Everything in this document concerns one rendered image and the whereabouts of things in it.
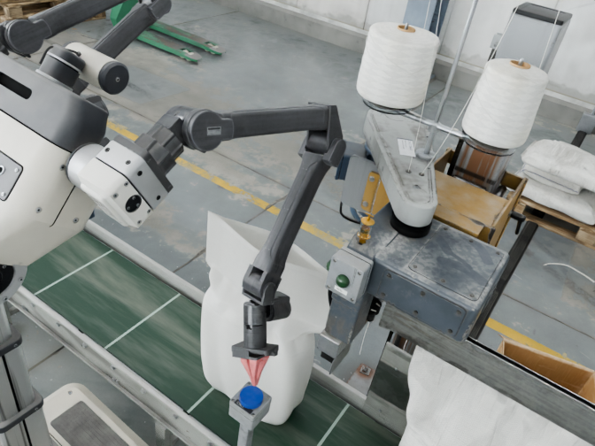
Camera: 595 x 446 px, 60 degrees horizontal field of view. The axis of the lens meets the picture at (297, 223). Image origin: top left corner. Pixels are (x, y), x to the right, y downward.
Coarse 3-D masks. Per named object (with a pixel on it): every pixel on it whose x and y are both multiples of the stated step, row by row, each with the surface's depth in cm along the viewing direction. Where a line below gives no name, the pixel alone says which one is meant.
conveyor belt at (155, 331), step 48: (96, 240) 242; (48, 288) 213; (96, 288) 217; (144, 288) 221; (96, 336) 198; (144, 336) 201; (192, 336) 204; (192, 384) 187; (288, 432) 177; (336, 432) 180; (384, 432) 182
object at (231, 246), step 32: (224, 224) 156; (224, 256) 163; (288, 256) 156; (224, 288) 164; (288, 288) 150; (320, 288) 147; (224, 320) 163; (288, 320) 156; (320, 320) 153; (224, 352) 170; (288, 352) 154; (224, 384) 180; (288, 384) 161; (288, 416) 172
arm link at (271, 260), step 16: (304, 144) 130; (336, 144) 124; (304, 160) 127; (320, 160) 125; (336, 160) 125; (304, 176) 126; (320, 176) 127; (304, 192) 125; (288, 208) 125; (304, 208) 126; (288, 224) 124; (272, 240) 125; (288, 240) 125; (256, 256) 126; (272, 256) 123; (256, 272) 126; (272, 272) 123; (256, 288) 123
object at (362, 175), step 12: (348, 168) 148; (360, 168) 145; (372, 168) 143; (348, 180) 149; (360, 180) 147; (372, 180) 143; (348, 192) 151; (360, 192) 149; (372, 192) 145; (384, 192) 143; (348, 204) 153; (360, 204) 151; (384, 204) 145
